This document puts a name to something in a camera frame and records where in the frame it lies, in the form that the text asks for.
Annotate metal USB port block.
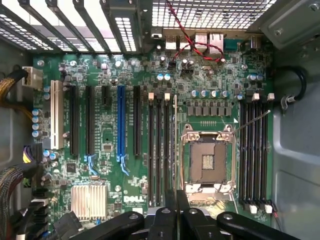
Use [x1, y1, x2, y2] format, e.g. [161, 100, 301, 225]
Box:
[164, 34, 178, 50]
[177, 34, 191, 50]

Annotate metal CPU socket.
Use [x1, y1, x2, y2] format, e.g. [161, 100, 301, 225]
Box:
[180, 123, 238, 201]

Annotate metal network port stack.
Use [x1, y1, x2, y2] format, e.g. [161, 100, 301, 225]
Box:
[209, 31, 225, 56]
[194, 31, 210, 55]

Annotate metal socket cover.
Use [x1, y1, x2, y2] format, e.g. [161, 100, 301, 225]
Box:
[185, 184, 236, 208]

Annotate braided power wire bundle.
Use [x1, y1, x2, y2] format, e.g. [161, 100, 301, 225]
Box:
[0, 164, 39, 240]

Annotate black flat cable plug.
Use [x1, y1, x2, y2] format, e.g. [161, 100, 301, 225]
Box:
[53, 211, 84, 240]

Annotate blue serial port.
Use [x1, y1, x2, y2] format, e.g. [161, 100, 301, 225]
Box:
[223, 38, 238, 50]

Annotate black main power plug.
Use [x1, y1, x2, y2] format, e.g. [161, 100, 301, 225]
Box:
[21, 143, 44, 168]

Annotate thin metal locking lever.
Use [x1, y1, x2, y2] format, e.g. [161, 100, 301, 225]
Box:
[178, 133, 188, 194]
[233, 109, 272, 132]

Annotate green Dell motherboard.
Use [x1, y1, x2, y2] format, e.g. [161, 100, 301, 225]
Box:
[31, 49, 276, 240]

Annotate red black twisted wire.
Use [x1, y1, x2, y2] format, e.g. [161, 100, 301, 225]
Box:
[165, 0, 226, 64]

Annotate white expansion slot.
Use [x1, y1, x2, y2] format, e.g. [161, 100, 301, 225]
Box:
[50, 79, 64, 150]

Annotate black looped cable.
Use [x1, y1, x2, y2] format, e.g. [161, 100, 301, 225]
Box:
[279, 65, 309, 111]

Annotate short black expansion slot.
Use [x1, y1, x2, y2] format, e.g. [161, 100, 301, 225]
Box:
[101, 85, 113, 106]

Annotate black yellow sleeved wires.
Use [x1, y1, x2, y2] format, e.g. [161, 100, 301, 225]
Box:
[0, 69, 28, 116]

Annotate blue expansion slot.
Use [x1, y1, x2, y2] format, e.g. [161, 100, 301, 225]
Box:
[116, 84, 130, 176]

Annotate silver finned chipset heatsink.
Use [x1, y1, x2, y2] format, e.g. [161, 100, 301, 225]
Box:
[70, 184, 108, 221]

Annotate open black PC case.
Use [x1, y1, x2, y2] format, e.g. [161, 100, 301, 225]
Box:
[0, 0, 320, 240]

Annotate white power plug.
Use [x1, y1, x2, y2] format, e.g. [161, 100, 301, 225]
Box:
[21, 65, 44, 92]

